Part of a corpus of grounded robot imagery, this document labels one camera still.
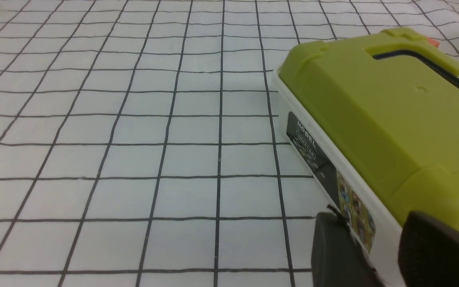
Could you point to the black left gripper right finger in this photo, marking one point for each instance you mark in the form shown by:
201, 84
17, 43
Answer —
428, 253

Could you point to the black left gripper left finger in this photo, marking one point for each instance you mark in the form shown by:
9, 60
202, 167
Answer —
337, 260

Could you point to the green lidded white storage box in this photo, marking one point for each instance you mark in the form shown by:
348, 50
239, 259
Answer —
376, 121

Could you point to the orange foam cube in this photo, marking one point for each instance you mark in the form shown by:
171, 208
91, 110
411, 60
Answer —
433, 42

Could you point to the white black-grid tablecloth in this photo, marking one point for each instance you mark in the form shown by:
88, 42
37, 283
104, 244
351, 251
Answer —
141, 144

